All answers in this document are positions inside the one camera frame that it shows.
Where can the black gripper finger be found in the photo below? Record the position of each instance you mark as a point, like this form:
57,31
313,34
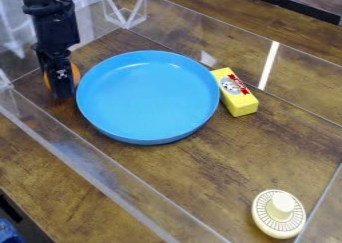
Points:
64,87

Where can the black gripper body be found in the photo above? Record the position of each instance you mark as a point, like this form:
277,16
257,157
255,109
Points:
56,27

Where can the orange ball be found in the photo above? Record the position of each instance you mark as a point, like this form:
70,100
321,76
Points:
77,74

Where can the blue round tray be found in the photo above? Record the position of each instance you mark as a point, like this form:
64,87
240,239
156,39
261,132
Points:
148,97

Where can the yellow butter block toy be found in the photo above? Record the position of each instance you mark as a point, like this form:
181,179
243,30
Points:
236,95

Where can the blue object at corner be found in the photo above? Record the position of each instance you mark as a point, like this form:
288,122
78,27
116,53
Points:
9,233

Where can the cream round knob lid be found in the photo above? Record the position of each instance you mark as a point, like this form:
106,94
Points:
279,214

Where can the clear acrylic enclosure wall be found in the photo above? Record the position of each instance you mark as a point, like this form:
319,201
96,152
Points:
94,190

